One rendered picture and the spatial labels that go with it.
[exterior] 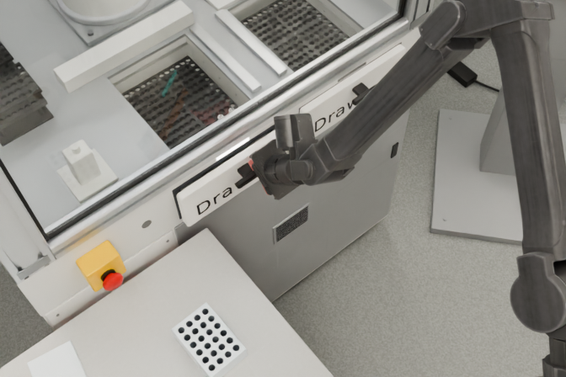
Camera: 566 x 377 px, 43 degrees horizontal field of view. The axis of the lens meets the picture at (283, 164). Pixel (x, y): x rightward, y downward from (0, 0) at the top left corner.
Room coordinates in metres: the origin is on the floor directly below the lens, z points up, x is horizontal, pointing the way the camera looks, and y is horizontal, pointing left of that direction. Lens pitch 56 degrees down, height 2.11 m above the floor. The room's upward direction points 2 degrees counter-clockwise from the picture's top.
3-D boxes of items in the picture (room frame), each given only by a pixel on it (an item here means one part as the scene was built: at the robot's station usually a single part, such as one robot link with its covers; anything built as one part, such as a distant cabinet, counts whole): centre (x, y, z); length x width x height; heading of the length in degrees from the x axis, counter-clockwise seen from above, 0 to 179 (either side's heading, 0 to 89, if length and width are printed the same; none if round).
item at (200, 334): (0.49, 0.15, 0.78); 0.12 x 0.08 x 0.04; 39
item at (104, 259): (0.61, 0.35, 0.88); 0.07 x 0.05 x 0.07; 127
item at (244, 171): (0.79, 0.07, 0.91); 0.07 x 0.04 x 0.01; 127
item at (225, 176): (0.81, 0.09, 0.87); 0.29 x 0.02 x 0.11; 127
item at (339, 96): (1.01, -0.16, 0.87); 0.29 x 0.02 x 0.11; 127
